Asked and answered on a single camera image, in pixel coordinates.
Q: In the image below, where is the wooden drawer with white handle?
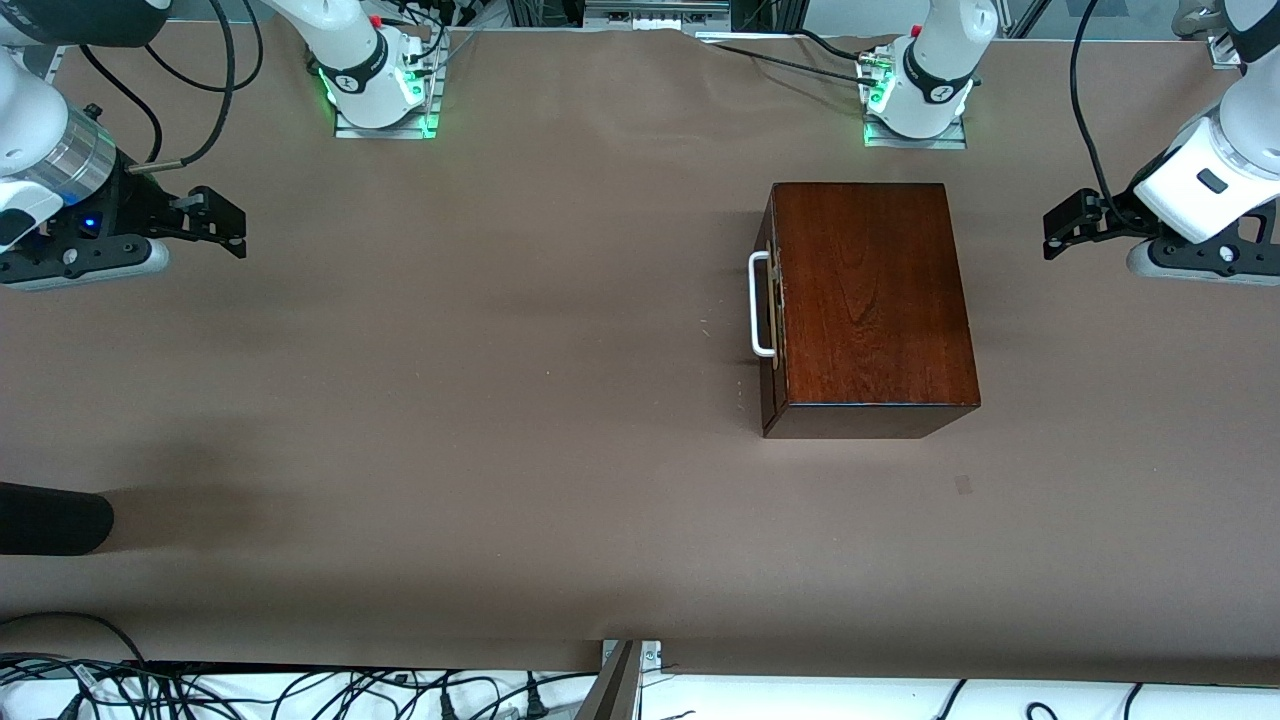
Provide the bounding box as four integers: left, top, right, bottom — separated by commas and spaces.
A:
748, 195, 788, 401

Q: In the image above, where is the dark brown wooden cabinet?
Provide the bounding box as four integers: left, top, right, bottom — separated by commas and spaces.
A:
760, 183, 981, 439

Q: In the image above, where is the black cylindrical object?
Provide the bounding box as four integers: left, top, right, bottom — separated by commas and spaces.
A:
0, 482, 114, 556

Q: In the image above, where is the brown table cover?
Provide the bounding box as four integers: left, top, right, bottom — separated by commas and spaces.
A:
0, 20, 1280, 686

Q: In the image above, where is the silver equipment box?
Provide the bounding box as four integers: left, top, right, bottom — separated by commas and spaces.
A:
583, 0, 731, 31

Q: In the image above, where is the white lower shelf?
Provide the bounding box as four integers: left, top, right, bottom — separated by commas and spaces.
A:
0, 660, 1280, 720

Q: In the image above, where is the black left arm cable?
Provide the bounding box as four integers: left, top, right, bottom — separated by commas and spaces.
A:
1068, 0, 1131, 229

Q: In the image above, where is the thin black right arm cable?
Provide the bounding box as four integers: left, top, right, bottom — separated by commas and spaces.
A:
78, 45, 163, 166

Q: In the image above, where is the long aluminium frame rail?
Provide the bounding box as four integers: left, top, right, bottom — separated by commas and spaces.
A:
18, 40, 66, 86

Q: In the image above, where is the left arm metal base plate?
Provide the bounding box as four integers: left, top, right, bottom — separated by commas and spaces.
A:
862, 60, 969, 149

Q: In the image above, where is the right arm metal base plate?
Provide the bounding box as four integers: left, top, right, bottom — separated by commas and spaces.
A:
333, 60, 441, 139

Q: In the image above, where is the short black table cable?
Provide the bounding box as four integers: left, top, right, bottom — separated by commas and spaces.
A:
795, 28, 863, 59

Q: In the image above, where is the long black table cable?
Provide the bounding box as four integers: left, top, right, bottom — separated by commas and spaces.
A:
700, 40, 881, 79

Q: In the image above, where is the looping black floor cable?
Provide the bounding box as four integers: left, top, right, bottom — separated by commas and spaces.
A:
0, 610, 151, 669

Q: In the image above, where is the silver metal bracket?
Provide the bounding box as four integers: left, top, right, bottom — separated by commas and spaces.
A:
600, 640, 663, 673

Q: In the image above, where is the grey metal post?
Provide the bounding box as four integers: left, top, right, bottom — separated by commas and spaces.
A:
578, 640, 641, 720

